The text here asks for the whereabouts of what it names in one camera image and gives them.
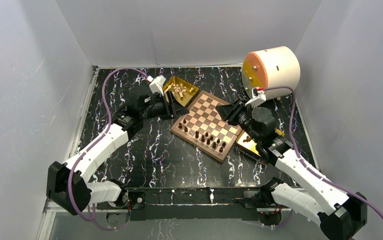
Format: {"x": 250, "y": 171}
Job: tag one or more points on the pile of dark pieces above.
{"x": 247, "y": 139}

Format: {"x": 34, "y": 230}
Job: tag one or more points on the wooden chess board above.
{"x": 203, "y": 117}

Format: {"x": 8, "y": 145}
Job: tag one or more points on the white round drawer cabinet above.
{"x": 270, "y": 68}

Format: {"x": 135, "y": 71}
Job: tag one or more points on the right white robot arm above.
{"x": 339, "y": 215}

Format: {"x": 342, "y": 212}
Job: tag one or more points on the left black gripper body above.
{"x": 156, "y": 108}

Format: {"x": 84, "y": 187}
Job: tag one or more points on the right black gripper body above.
{"x": 244, "y": 118}

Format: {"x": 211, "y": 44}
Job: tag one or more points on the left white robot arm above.
{"x": 68, "y": 183}

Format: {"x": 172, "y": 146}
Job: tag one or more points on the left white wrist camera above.
{"x": 156, "y": 84}

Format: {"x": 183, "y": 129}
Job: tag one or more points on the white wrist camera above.
{"x": 156, "y": 84}
{"x": 258, "y": 98}

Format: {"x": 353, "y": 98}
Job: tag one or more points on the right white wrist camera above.
{"x": 258, "y": 98}

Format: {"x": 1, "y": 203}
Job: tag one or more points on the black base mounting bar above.
{"x": 244, "y": 203}

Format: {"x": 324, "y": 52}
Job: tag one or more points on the gold tray light pieces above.
{"x": 187, "y": 101}

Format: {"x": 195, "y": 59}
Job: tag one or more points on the pile of light pieces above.
{"x": 180, "y": 90}

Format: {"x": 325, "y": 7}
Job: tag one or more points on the gold tray dark pieces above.
{"x": 248, "y": 144}

